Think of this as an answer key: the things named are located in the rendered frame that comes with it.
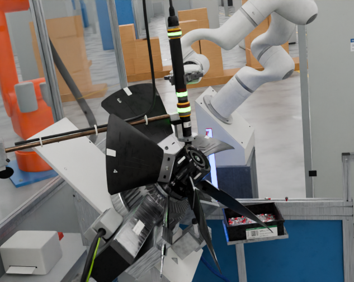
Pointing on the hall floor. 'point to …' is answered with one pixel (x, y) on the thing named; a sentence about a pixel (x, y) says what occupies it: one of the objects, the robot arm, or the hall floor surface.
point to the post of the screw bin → (241, 262)
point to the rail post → (348, 255)
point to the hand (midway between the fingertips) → (179, 79)
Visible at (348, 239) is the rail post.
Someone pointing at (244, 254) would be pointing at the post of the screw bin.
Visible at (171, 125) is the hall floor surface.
